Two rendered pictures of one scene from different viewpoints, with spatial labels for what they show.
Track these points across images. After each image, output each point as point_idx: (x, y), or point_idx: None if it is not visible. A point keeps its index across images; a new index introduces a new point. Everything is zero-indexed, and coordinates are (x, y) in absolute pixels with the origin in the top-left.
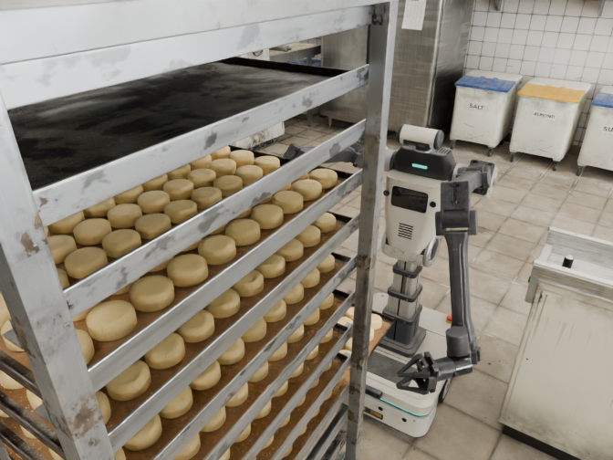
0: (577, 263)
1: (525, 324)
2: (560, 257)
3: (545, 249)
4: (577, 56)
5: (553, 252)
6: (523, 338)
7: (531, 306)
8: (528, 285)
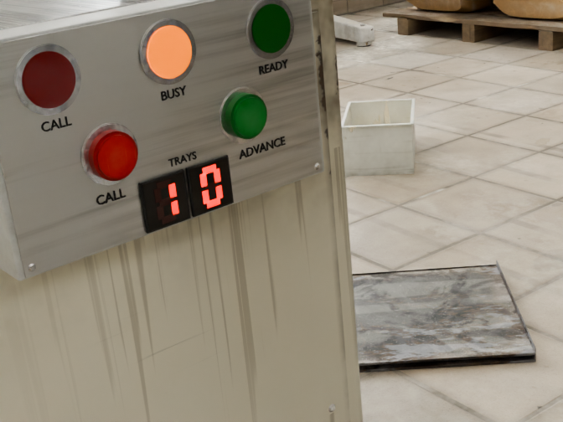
0: (20, 2)
1: (336, 248)
2: (54, 8)
3: (43, 27)
4: None
5: (34, 19)
6: (353, 297)
7: (327, 141)
8: (314, 74)
